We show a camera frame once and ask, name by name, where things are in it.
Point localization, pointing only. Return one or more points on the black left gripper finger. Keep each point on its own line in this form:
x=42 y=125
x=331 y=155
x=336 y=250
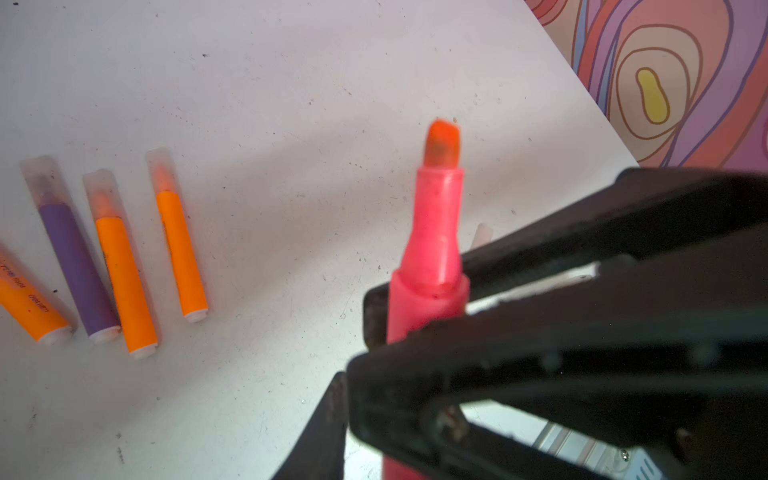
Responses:
x=319 y=451

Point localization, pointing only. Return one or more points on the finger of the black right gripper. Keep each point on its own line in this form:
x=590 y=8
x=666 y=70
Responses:
x=600 y=228
x=670 y=355

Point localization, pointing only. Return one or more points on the orange highlighter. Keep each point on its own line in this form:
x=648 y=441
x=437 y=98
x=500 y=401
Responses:
x=29 y=307
x=189 y=283
x=109 y=219

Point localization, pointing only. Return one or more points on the purple pen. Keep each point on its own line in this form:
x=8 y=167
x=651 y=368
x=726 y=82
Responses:
x=53 y=202

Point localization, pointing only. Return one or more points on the translucent pen cap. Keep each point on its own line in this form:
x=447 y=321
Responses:
x=483 y=236

